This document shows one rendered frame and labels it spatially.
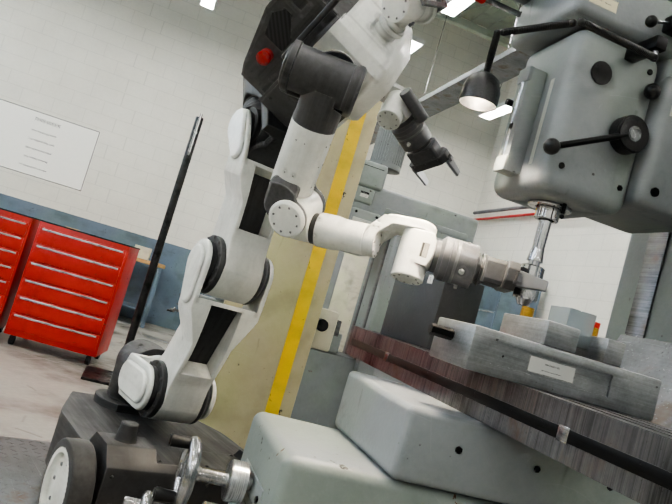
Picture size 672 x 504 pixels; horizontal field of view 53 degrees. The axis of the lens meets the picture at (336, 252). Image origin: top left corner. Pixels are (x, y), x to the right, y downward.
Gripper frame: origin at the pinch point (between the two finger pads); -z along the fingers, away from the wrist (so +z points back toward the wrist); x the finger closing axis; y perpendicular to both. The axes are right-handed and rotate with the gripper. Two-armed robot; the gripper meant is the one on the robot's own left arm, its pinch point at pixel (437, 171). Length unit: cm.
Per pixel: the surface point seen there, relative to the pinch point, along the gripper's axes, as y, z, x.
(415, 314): -45.9, -9.9, 1.8
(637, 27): -20, 29, 66
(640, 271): -26, -27, 48
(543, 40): -17, 32, 49
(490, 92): -39, 36, 44
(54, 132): 422, -4, -768
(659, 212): -40, 1, 62
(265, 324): 3, -50, -118
